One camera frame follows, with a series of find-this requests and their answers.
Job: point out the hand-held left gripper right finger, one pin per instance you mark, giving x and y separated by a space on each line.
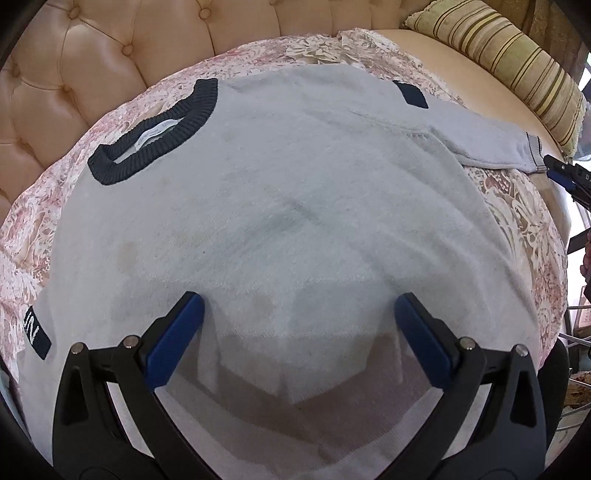
420 341

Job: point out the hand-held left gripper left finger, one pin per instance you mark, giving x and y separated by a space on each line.
178 341

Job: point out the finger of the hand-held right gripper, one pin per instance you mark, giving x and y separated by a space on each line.
565 174

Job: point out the grey sweater with navy collar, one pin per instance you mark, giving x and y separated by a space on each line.
277 207

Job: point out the pink floral blanket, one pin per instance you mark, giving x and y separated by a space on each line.
521 212

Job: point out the striped green cushion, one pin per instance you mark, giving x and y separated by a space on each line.
508 55

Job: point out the person's black trouser leg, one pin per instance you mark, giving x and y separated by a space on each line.
554 374

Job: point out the glass table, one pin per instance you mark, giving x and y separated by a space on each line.
581 341

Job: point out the beige tufted leather sofa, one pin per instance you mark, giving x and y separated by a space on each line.
92 69

